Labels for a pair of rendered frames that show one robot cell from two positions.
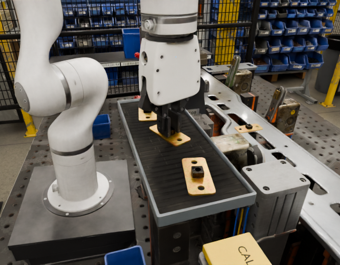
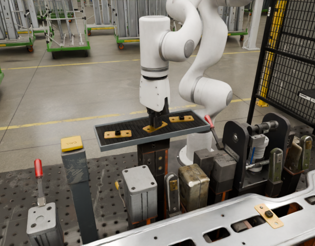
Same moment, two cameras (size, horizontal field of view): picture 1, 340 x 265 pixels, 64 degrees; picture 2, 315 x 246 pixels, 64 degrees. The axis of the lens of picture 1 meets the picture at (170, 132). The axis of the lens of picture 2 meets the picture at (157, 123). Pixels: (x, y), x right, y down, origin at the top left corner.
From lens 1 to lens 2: 85 cm
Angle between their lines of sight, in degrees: 73
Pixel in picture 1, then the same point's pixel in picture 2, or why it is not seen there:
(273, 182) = (130, 174)
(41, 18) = (200, 52)
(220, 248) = (77, 138)
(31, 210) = (177, 144)
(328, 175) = not seen: outside the picture
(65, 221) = (173, 157)
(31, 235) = not seen: hidden behind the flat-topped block
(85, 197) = (189, 158)
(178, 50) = (147, 82)
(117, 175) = not seen: hidden behind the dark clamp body
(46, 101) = (181, 92)
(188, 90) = (152, 106)
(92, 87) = (206, 98)
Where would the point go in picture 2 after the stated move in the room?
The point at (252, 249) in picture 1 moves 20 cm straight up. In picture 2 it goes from (74, 144) to (62, 80)
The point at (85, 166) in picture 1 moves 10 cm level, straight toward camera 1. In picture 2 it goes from (193, 140) to (174, 145)
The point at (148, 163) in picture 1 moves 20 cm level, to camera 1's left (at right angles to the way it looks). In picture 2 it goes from (128, 123) to (129, 99)
